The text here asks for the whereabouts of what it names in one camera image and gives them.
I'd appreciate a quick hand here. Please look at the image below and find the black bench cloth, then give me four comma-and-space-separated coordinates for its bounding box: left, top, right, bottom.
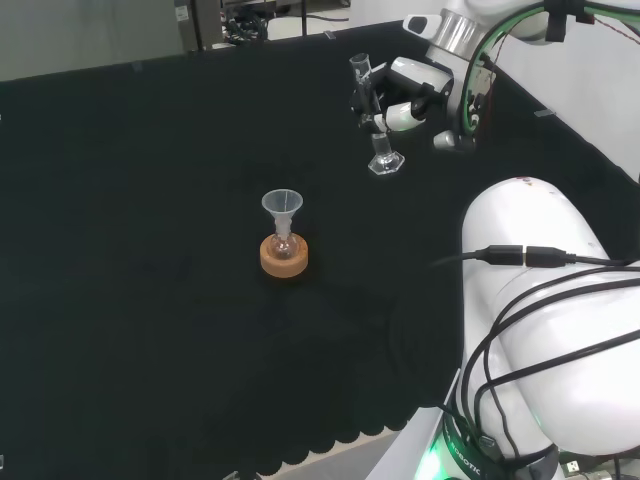
0, 18, 640, 476

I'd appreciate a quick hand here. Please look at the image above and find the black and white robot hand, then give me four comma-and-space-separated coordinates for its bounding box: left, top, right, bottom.
349, 55, 456, 134

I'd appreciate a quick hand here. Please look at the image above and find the clear glass graduated cylinder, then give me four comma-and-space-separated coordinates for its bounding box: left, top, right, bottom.
349, 53, 406, 177

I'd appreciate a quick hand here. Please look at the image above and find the bundle of black cables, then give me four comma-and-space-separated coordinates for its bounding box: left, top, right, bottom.
221, 8, 272, 50

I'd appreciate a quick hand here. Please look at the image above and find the cork ring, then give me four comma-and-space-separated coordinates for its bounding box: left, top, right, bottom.
258, 234, 309, 278

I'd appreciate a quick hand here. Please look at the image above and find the clear plastic funnel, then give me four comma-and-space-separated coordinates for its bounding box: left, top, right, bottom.
260, 189, 305, 237

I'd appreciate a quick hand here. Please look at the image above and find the glass round-bottom flask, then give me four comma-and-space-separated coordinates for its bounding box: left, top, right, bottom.
269, 231, 300, 262

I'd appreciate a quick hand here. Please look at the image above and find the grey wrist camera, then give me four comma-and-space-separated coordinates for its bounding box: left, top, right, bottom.
432, 130, 477, 153

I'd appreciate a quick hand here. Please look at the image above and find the grey metal cabinet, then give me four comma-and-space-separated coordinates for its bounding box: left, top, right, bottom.
0, 0, 224, 82

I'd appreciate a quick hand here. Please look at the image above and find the black USB cable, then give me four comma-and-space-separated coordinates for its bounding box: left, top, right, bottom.
428, 244, 640, 270

